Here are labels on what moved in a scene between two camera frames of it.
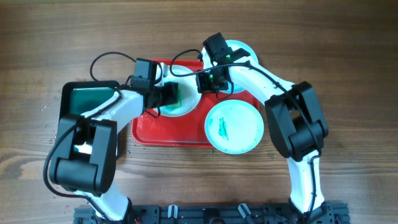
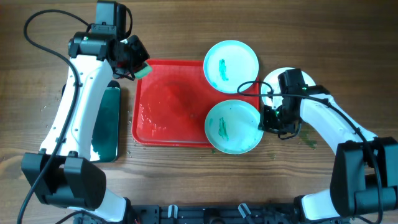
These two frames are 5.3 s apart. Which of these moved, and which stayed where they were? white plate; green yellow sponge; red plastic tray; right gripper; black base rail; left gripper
Moved: white plate; right gripper; left gripper; green yellow sponge
Stayed: red plastic tray; black base rail
